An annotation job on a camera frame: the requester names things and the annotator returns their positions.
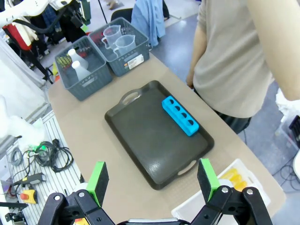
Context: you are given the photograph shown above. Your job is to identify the white plastic bag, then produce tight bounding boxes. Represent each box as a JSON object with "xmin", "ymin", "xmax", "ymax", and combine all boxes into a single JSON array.
[{"xmin": 276, "ymin": 88, "xmax": 300, "ymax": 124}]

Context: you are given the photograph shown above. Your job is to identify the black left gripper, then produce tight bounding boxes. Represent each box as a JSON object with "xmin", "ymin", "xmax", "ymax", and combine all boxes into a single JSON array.
[{"xmin": 67, "ymin": 8, "xmax": 89, "ymax": 33}]

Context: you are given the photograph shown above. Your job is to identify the white plastic perforated basket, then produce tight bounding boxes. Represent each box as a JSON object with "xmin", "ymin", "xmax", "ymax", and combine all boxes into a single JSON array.
[{"xmin": 171, "ymin": 158, "xmax": 271, "ymax": 225}]

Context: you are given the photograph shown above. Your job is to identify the grey basket without label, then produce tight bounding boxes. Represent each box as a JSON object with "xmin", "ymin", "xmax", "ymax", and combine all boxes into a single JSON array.
[{"xmin": 54, "ymin": 35, "xmax": 113, "ymax": 101}]

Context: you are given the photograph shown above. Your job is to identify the clear plastic measuring beaker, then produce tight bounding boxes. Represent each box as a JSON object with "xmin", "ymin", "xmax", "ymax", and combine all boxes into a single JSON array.
[
  {"xmin": 112, "ymin": 34, "xmax": 136, "ymax": 57},
  {"xmin": 101, "ymin": 25, "xmax": 122, "ymax": 49}
]

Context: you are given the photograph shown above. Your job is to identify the black storage crate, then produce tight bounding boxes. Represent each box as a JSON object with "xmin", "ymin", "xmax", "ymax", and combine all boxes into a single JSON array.
[{"xmin": 289, "ymin": 114, "xmax": 300, "ymax": 149}]

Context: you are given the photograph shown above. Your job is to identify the grey basket with label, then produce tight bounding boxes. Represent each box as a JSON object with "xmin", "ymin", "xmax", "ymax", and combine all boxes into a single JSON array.
[{"xmin": 88, "ymin": 16, "xmax": 150, "ymax": 77}]

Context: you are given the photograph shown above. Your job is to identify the person in beige sweater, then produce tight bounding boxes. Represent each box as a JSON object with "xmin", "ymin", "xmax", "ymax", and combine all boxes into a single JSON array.
[{"xmin": 191, "ymin": 0, "xmax": 276, "ymax": 135}]

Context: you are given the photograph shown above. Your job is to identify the blue garment on chair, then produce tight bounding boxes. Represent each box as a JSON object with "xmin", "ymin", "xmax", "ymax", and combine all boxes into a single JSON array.
[{"xmin": 130, "ymin": 0, "xmax": 166, "ymax": 48}]

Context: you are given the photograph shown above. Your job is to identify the white cloth cover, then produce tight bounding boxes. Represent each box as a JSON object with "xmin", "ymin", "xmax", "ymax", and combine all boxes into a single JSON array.
[{"xmin": 0, "ymin": 37, "xmax": 46, "ymax": 118}]

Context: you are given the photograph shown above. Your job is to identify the blue test tube rack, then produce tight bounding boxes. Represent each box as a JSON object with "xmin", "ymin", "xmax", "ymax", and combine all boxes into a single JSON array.
[{"xmin": 161, "ymin": 95, "xmax": 200, "ymax": 137}]

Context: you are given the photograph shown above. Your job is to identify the yellow emergency stop button box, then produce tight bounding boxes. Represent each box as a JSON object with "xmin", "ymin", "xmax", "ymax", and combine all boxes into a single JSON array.
[{"xmin": 20, "ymin": 189, "xmax": 38, "ymax": 204}]

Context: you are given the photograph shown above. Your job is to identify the person left forearm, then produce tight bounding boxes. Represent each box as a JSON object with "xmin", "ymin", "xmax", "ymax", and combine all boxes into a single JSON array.
[{"xmin": 246, "ymin": 0, "xmax": 300, "ymax": 101}]

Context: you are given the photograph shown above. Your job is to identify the red hanging garment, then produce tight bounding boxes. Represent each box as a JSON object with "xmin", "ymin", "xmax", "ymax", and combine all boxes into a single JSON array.
[{"xmin": 3, "ymin": 22, "xmax": 32, "ymax": 52}]

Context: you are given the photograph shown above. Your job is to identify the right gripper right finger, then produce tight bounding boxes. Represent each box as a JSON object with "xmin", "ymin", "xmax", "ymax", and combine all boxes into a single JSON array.
[{"xmin": 191, "ymin": 158, "xmax": 274, "ymax": 225}]

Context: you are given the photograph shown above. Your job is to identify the grey handheld enabling switch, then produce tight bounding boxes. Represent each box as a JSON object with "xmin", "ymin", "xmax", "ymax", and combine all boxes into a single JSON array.
[{"xmin": 13, "ymin": 172, "xmax": 46, "ymax": 188}]

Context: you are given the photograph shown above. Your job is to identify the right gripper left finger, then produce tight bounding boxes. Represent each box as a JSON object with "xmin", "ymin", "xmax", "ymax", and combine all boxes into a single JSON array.
[{"xmin": 38, "ymin": 161, "xmax": 117, "ymax": 225}]

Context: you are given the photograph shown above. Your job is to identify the grey coiled cable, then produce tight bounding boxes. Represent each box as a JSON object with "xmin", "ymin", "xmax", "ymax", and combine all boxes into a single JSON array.
[{"xmin": 10, "ymin": 147, "xmax": 24, "ymax": 167}]

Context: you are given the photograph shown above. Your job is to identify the black chair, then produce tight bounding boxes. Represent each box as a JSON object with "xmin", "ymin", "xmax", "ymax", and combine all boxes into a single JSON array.
[{"xmin": 110, "ymin": 8, "xmax": 134, "ymax": 23}]

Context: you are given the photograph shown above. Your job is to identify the black cable bundle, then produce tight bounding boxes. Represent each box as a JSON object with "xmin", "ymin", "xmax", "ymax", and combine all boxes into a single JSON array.
[{"xmin": 23, "ymin": 139, "xmax": 75, "ymax": 173}]

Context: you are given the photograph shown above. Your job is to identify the person right hand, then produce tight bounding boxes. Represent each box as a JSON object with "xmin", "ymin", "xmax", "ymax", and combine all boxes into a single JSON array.
[{"xmin": 186, "ymin": 70, "xmax": 195, "ymax": 89}]

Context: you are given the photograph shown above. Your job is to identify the white plastic conical flask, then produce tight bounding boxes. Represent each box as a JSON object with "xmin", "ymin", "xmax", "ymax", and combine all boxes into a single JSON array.
[
  {"xmin": 71, "ymin": 60, "xmax": 92, "ymax": 82},
  {"xmin": 67, "ymin": 48, "xmax": 89, "ymax": 71}
]

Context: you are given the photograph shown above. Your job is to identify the person right forearm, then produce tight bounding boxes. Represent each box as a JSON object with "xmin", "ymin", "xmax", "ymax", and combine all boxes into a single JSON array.
[{"xmin": 187, "ymin": 23, "xmax": 208, "ymax": 75}]

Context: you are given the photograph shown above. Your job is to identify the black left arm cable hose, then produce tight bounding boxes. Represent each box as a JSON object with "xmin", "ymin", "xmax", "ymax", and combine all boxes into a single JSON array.
[{"xmin": 14, "ymin": 6, "xmax": 70, "ymax": 35}]

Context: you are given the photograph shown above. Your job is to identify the dark brown plastic tray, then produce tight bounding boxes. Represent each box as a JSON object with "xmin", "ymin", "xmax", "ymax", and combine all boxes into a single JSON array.
[{"xmin": 104, "ymin": 80, "xmax": 215, "ymax": 191}]

